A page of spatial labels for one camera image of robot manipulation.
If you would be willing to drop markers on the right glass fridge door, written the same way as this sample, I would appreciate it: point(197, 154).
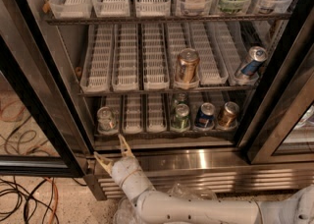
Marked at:
point(284, 94)

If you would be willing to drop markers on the blue soda can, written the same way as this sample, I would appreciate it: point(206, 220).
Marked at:
point(205, 116)

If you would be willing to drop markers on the gold can middle shelf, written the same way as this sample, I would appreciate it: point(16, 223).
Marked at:
point(186, 65)

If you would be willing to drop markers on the wire shelf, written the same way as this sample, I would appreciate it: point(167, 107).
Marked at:
point(170, 90)
point(171, 135)
point(165, 20)

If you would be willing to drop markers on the middle wire shelf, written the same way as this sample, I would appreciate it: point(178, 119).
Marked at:
point(170, 90)

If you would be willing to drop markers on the green soda can front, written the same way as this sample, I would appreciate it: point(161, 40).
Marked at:
point(180, 117)

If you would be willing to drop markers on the copper can bottom shelf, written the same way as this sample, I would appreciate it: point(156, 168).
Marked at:
point(227, 115)

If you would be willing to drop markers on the crumpled clear plastic bag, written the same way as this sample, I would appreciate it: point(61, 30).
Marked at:
point(125, 213)

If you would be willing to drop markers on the silver 7up can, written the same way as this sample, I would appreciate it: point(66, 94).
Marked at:
point(106, 119)

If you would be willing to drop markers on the green soda can behind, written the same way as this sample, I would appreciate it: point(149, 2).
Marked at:
point(179, 98)

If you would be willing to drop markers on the left glass fridge door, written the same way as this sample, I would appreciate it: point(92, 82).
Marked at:
point(38, 60)

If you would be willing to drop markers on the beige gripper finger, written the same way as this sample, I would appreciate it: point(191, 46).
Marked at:
point(124, 147)
point(106, 163)

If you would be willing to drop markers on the blue silver slim can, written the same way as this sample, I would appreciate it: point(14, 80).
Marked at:
point(255, 57)

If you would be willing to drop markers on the top wire shelf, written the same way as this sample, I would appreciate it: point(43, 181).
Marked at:
point(165, 20)

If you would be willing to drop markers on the glass fridge door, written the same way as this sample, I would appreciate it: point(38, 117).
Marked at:
point(38, 60)
point(284, 94)

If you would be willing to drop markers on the steel fridge base grille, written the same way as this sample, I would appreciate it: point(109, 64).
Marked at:
point(223, 170)

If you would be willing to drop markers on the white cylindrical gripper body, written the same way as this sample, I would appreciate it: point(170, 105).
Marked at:
point(124, 169)

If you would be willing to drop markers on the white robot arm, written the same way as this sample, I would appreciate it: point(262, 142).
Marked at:
point(155, 207)

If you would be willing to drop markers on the green soda can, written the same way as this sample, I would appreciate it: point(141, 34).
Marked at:
point(180, 117)
point(179, 98)

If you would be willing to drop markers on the bottom wire shelf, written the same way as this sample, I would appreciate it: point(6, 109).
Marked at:
point(171, 135)

